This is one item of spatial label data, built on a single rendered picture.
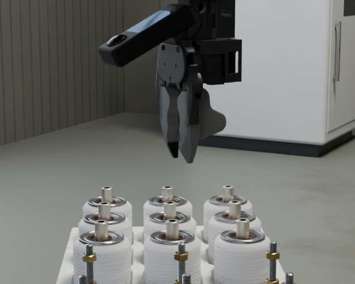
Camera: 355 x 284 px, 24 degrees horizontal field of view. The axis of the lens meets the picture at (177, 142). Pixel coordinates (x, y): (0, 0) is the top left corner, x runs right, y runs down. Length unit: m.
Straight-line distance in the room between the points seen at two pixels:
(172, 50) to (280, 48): 2.30
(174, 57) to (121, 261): 0.47
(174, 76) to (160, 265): 0.44
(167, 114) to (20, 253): 1.17
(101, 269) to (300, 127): 2.04
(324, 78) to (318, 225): 0.99
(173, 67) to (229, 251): 0.44
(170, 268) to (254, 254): 0.14
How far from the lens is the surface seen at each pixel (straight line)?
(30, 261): 2.07
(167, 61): 1.01
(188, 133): 0.99
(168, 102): 1.02
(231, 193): 1.60
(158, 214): 1.51
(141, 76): 4.40
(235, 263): 1.36
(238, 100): 3.38
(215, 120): 1.01
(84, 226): 1.47
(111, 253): 1.34
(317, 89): 3.25
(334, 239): 2.25
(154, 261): 1.36
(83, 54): 4.10
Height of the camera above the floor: 0.66
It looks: 11 degrees down
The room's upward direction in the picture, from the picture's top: straight up
